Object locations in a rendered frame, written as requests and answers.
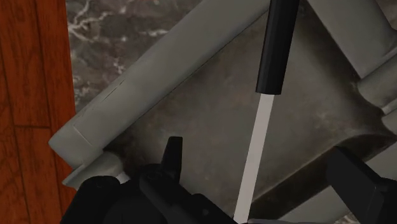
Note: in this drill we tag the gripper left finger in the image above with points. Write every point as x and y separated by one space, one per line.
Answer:
161 192

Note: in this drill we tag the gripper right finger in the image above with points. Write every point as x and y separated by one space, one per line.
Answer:
359 186

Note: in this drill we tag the grey sofa with rounded arms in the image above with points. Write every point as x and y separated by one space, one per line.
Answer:
155 77

